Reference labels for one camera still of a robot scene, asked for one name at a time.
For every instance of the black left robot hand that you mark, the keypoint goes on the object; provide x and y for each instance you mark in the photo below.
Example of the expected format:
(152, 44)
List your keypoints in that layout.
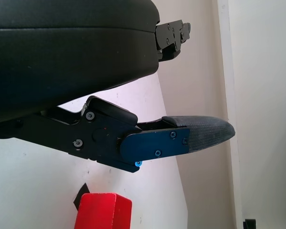
(74, 59)

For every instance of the small black bracket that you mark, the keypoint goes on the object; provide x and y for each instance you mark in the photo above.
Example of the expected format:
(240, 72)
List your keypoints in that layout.
(249, 224)

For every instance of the red block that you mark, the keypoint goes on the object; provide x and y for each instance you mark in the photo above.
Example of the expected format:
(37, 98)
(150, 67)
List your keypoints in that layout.
(97, 212)

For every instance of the black tape mark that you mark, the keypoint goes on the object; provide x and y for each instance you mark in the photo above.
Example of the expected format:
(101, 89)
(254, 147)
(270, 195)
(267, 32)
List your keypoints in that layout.
(82, 190)

